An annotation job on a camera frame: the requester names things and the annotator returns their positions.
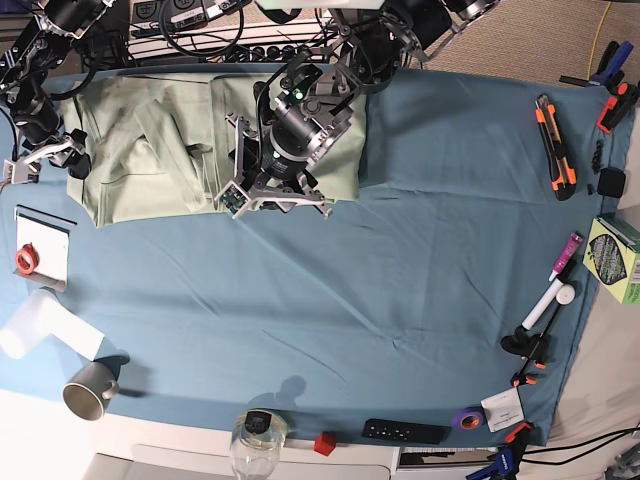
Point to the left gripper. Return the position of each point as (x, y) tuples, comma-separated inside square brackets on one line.
[(272, 167)]

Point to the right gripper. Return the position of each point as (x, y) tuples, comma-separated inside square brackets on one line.
[(62, 150)]

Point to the light green T-shirt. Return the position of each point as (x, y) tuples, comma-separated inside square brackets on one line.
[(158, 143)]

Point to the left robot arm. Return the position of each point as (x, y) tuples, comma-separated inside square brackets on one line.
[(305, 107)]

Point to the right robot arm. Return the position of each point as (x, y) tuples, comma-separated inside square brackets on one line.
[(36, 125)]

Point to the white notepad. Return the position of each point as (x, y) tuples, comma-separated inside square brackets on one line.
[(50, 236)]

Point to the red tape roll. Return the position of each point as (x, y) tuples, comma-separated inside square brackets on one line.
[(26, 259)]

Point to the black power strip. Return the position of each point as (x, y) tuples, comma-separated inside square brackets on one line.
[(259, 53)]

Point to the blue table cloth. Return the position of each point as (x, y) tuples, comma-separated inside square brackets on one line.
[(392, 308)]

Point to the grey mug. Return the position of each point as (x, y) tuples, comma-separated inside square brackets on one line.
[(88, 393)]

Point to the clear glass jar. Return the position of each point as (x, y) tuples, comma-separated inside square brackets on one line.
[(257, 440)]

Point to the black remote control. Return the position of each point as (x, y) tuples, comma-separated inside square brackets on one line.
[(404, 432)]

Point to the red cube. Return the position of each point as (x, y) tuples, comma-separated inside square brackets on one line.
[(324, 444)]

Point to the orange black utility knife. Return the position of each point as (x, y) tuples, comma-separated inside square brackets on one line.
[(562, 171)]

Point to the white marker pen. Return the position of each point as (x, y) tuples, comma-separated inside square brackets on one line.
[(548, 296)]

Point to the purple tube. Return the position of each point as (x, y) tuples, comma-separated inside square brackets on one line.
[(569, 249)]

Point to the black orange clamp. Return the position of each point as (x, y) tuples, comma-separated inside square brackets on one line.
[(532, 349)]

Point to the white round cap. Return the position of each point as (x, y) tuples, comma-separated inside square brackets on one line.
[(565, 295)]

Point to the purple tape roll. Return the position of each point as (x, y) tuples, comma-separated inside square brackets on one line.
[(469, 418)]

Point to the small black screws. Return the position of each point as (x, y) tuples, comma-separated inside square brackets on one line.
[(596, 166)]

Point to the white paper card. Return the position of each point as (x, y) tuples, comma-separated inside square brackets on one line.
[(503, 410)]

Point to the black square box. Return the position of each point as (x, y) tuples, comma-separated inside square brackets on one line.
[(611, 183)]

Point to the green cardboard box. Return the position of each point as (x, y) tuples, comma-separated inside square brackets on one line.
[(612, 256)]

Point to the blue orange clamp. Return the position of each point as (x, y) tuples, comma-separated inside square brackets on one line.
[(623, 95)]

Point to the blue black clamp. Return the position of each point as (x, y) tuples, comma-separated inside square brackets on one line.
[(504, 464)]

